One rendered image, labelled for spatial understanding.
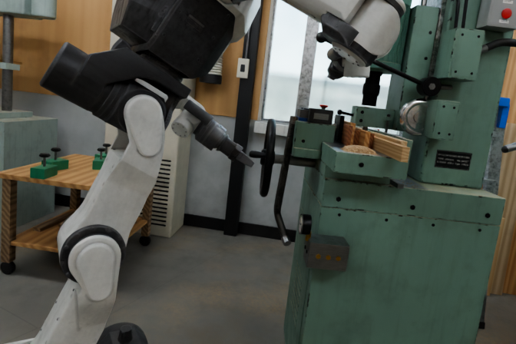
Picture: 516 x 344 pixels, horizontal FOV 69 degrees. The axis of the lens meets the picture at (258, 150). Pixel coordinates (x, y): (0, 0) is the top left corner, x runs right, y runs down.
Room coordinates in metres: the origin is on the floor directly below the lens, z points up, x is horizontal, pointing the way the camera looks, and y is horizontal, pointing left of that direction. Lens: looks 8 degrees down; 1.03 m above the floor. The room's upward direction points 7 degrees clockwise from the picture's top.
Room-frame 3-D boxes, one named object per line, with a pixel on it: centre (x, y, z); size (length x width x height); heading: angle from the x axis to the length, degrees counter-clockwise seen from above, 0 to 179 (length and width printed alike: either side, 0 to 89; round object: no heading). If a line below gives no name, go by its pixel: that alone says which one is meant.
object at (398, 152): (1.25, -0.38, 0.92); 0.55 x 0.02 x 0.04; 1
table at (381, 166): (1.34, -0.27, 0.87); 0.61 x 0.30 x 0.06; 1
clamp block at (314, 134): (1.34, -0.19, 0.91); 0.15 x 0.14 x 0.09; 1
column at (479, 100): (1.37, -0.67, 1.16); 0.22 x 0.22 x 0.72; 1
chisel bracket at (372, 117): (1.36, -0.40, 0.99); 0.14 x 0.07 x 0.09; 91
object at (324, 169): (1.36, -0.32, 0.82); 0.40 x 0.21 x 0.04; 1
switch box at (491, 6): (1.23, -0.70, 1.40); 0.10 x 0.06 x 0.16; 91
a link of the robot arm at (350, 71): (1.01, -0.21, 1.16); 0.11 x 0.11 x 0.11; 1
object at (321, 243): (1.10, -0.24, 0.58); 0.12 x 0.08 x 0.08; 91
